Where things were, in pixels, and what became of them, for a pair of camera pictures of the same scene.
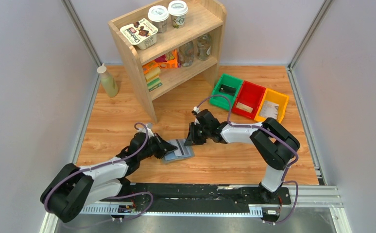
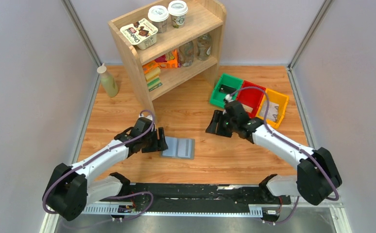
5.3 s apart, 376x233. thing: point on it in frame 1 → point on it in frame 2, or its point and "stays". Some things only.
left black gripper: [162, 146] → [154, 143]
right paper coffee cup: [178, 10] stays
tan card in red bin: [244, 107] stays
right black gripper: [196, 132] → [222, 125]
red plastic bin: [248, 99] stays
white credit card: [269, 109] stays
